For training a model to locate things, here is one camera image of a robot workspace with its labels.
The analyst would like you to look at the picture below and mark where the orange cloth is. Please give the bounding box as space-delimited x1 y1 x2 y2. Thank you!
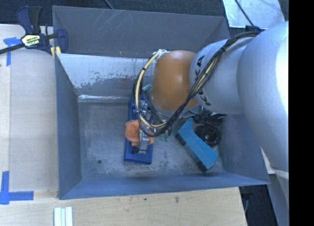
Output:
125 119 156 147

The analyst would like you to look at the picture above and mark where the dark blue flat block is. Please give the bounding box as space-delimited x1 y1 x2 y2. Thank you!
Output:
123 94 154 165

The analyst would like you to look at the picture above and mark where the grey metal bin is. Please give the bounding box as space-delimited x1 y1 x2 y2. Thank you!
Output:
52 5 271 200

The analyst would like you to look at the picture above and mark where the teal blue box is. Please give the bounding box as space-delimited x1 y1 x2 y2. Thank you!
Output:
175 117 219 173

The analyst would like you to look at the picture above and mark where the pale wood flat board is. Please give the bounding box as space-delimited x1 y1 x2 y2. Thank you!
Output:
9 48 59 193

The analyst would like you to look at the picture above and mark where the black round ring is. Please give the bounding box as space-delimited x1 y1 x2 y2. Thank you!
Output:
193 124 221 146

